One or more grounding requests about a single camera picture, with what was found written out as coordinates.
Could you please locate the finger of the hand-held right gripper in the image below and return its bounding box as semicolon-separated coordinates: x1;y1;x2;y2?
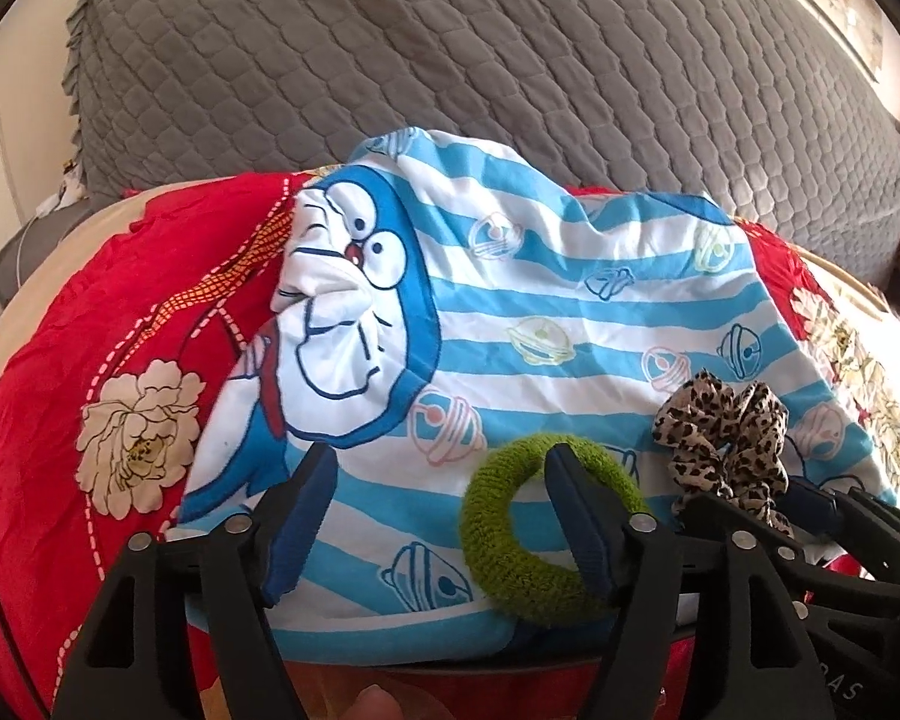
786;477;900;578
679;493;900;605

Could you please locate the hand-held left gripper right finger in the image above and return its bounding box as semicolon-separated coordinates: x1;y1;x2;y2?
544;442;837;720

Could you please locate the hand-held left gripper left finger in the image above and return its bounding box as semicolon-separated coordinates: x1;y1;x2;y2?
51;442;340;720

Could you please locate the green terry hair tie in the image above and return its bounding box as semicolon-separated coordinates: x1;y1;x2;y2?
457;433;650;627

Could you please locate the leopard print scrunchie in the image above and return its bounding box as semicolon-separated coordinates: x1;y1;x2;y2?
651;371;792;541

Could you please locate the person's left hand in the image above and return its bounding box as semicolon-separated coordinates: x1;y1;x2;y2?
341;685;413;720

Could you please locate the blue striped cartoon cloth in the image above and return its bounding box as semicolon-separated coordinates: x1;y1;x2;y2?
166;127;900;665

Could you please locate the red floral bed sheet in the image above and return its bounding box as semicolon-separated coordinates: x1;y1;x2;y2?
0;169;900;720

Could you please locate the grey bedside stand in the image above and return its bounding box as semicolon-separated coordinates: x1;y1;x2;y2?
0;202;95;308

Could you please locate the grey quilted cover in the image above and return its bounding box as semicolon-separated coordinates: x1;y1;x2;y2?
64;0;900;293

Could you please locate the white charger cable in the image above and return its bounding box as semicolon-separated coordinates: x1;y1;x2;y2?
15;184;80;278

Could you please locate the framed wall picture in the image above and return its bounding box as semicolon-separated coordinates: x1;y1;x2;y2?
784;0;886;83

